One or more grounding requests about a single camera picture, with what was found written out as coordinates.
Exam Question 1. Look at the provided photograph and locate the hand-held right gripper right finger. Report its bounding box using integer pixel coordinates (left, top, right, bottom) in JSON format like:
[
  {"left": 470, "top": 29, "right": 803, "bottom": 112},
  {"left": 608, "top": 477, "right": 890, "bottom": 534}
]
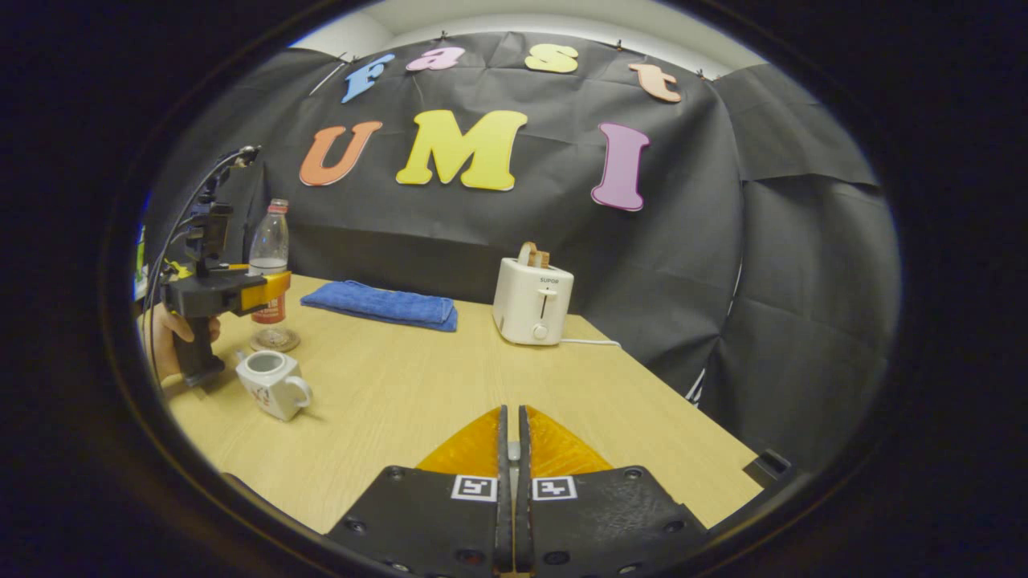
[{"left": 518, "top": 405, "right": 709, "bottom": 578}]

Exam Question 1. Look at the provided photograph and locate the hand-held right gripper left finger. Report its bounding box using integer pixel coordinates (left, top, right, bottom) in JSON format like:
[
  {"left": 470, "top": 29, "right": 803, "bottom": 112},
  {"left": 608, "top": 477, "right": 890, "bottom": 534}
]
[{"left": 325, "top": 405, "right": 515, "bottom": 578}]

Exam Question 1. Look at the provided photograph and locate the clear plastic water bottle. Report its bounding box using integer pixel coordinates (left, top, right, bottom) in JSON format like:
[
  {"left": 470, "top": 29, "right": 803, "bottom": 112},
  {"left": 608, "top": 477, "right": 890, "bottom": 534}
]
[{"left": 247, "top": 198, "right": 292, "bottom": 342}]

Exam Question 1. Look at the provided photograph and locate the round coaster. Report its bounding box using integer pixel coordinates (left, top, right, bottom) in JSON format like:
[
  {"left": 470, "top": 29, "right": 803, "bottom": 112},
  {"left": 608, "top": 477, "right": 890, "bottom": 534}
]
[{"left": 250, "top": 327, "right": 301, "bottom": 353}]

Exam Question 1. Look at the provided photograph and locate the white ceramic teacup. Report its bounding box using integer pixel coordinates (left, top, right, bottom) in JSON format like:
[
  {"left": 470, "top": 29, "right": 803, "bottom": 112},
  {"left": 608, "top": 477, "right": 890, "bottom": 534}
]
[{"left": 235, "top": 349, "right": 312, "bottom": 422}]

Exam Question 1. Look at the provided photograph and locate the blue folded towel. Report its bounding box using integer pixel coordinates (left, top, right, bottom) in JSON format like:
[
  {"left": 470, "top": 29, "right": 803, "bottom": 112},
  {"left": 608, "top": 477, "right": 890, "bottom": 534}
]
[{"left": 300, "top": 279, "right": 459, "bottom": 332}]

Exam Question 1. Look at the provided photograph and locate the white toaster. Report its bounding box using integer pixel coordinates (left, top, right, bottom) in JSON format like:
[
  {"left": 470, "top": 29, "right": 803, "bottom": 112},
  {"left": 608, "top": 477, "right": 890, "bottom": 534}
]
[{"left": 492, "top": 256, "right": 575, "bottom": 347}]

